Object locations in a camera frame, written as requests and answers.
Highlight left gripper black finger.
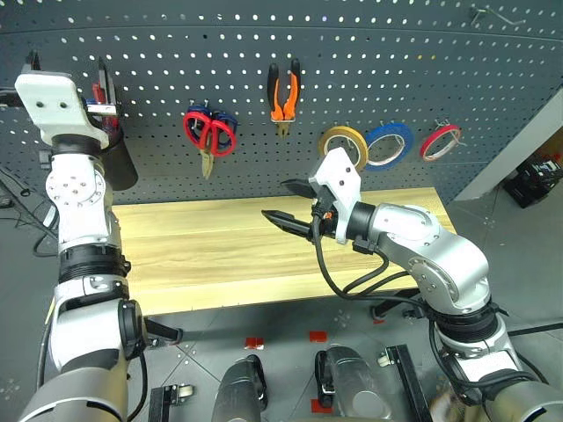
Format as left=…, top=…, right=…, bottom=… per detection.
left=97, top=55, right=119, bottom=106
left=24, top=49, right=43, bottom=76

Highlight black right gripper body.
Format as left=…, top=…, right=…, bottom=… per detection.
left=309, top=183, right=340, bottom=239

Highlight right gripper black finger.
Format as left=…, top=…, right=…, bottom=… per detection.
left=260, top=209, right=317, bottom=241
left=281, top=178, right=318, bottom=200

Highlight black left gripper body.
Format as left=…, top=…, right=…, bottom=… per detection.
left=83, top=99, right=121, bottom=133

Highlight orange black pliers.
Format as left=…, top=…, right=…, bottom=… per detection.
left=267, top=57, right=303, bottom=140

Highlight red handled scissors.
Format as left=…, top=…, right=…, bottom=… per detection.
left=182, top=109, right=239, bottom=181

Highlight blue tape roll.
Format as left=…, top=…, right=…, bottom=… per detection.
left=363, top=121, right=416, bottom=173

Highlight grey metal pegboard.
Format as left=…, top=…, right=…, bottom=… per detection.
left=0, top=0, right=563, bottom=207

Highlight black plastic cup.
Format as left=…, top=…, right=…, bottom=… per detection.
left=99, top=125, right=139, bottom=192

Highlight yellow tape roll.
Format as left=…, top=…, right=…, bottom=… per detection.
left=318, top=125, right=369, bottom=173

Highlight thin red tape roll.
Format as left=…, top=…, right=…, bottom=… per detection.
left=420, top=123, right=464, bottom=164

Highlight black table leg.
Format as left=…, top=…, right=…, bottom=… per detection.
left=371, top=295, right=426, bottom=324
left=143, top=318, right=184, bottom=349

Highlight dark grey rounded shell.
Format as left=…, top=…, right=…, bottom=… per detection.
left=212, top=353, right=268, bottom=422
left=314, top=344, right=396, bottom=422

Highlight black crate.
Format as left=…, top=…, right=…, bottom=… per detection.
left=502, top=151, right=563, bottom=209

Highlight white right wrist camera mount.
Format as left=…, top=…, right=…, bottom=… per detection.
left=307, top=147, right=363, bottom=245

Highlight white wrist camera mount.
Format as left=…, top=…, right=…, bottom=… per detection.
left=307, top=147, right=363, bottom=245
left=14, top=73, right=110, bottom=149

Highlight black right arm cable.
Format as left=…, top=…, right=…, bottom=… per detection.
left=311, top=205, right=441, bottom=309

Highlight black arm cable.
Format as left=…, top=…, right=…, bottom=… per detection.
left=0, top=86, right=149, bottom=421
left=311, top=205, right=441, bottom=309

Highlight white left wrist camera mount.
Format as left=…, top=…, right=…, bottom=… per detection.
left=14, top=73, right=110, bottom=149

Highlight blue handled scissors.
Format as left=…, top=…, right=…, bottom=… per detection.
left=186, top=104, right=240, bottom=149

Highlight black frame with caster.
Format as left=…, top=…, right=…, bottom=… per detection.
left=377, top=345, right=435, bottom=422
left=148, top=382, right=195, bottom=422

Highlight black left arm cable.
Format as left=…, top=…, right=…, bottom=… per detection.
left=0, top=86, right=149, bottom=421

